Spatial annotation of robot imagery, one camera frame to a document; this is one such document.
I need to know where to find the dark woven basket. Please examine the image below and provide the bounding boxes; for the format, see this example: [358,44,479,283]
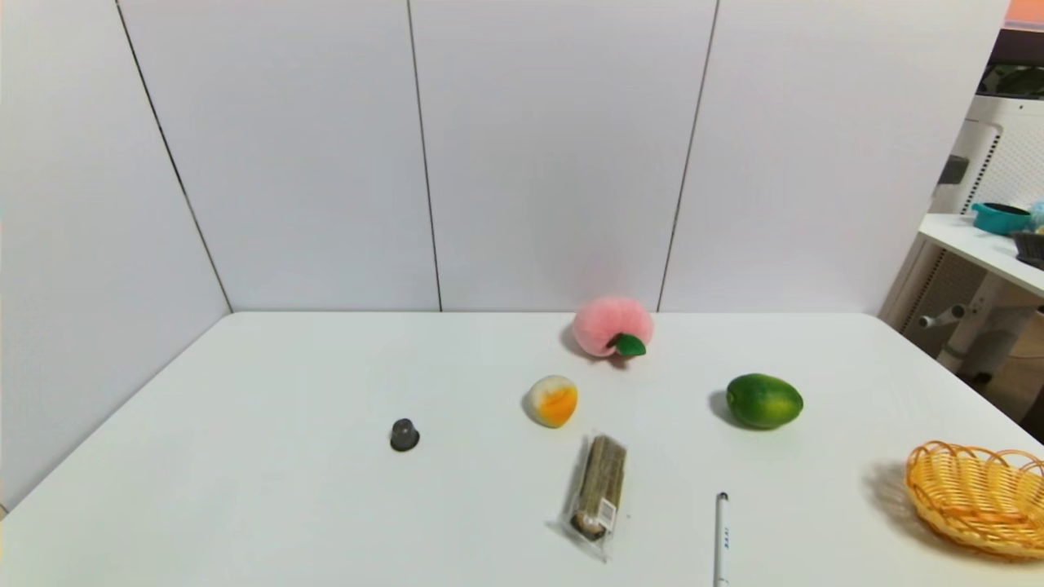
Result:
[1011,231,1044,271]

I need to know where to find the green lime fruit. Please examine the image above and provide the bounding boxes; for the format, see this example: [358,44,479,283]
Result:
[726,373,804,430]

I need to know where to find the white pen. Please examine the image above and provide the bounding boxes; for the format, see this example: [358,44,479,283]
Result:
[713,492,730,587]

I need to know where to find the white orange round fruit toy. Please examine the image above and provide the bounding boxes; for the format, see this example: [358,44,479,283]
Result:
[524,375,579,429]

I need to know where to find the white pegboard panel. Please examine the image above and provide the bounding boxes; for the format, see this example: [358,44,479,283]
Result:
[883,95,1044,360]

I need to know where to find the wrapped brown snack bar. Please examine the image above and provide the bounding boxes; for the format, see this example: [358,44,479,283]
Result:
[558,434,630,562]

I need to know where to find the white side table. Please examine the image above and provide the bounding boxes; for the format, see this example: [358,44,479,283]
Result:
[918,214,1044,386]

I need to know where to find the pink plush peach toy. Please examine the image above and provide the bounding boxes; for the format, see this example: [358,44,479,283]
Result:
[572,296,655,359]

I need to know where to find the yellow wicker basket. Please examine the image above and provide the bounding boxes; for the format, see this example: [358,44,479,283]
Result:
[905,440,1044,561]

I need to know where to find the teal bowl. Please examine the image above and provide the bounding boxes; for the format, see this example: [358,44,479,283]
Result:
[971,202,1033,236]

